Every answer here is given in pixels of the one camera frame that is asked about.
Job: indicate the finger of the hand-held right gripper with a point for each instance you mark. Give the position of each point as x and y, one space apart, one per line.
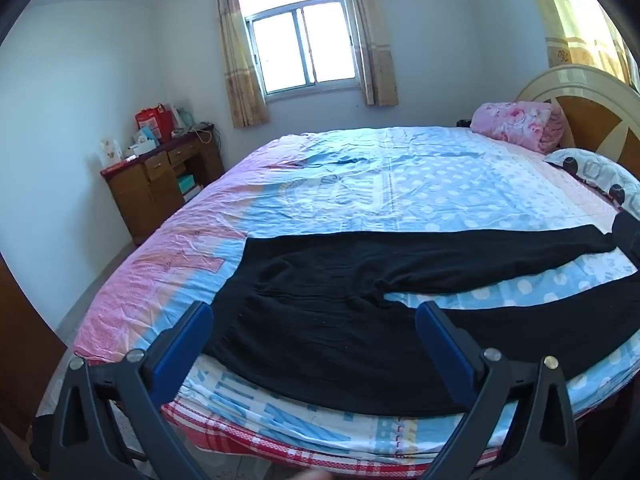
629 232

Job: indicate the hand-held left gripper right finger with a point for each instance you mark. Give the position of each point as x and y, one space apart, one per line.
445 347

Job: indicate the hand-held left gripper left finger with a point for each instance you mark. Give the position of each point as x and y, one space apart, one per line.
182 347

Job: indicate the black pants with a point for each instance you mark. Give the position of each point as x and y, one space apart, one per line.
325 310

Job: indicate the white pillow with dark dots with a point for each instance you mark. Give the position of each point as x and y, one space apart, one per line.
595 172

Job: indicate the cream wooden headboard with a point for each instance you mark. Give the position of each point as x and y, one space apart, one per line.
590 110

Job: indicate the brown wooden desk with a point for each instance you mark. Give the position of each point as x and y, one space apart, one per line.
145 195

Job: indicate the brown wooden door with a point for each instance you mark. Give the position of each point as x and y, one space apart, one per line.
25 350

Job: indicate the pink floral folded blanket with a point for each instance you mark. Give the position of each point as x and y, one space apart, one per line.
515 122

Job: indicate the teal box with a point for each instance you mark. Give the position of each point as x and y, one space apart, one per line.
186 184

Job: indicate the bed with pink blue sheet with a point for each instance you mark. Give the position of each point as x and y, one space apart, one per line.
400 190

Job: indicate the white tissue box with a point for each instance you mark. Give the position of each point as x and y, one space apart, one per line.
140 149

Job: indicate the white printed card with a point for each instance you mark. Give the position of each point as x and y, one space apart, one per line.
111 152

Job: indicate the yellow sheer curtain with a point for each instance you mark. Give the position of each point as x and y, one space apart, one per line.
575 25

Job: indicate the red gift bag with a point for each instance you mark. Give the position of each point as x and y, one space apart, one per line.
152 122

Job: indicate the white teal paper bag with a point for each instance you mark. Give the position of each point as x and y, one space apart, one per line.
182 117

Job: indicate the beige patterned window curtain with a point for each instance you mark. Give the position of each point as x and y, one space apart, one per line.
240 60
372 50

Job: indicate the sliding window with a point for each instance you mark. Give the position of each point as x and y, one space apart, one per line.
300 35

